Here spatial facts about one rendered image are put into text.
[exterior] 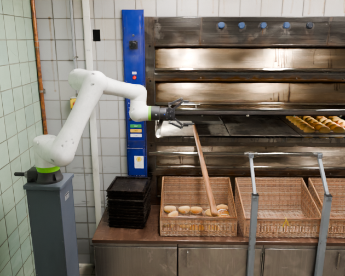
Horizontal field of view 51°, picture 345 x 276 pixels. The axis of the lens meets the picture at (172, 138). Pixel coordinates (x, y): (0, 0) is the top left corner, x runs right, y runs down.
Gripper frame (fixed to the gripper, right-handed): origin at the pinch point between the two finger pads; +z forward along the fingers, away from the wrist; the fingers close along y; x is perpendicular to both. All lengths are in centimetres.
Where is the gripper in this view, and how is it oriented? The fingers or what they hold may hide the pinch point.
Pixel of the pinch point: (192, 113)
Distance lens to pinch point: 229.3
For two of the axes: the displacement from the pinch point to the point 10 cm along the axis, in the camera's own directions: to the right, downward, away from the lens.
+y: 0.0, 9.6, 2.6
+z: 10.0, 0.0, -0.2
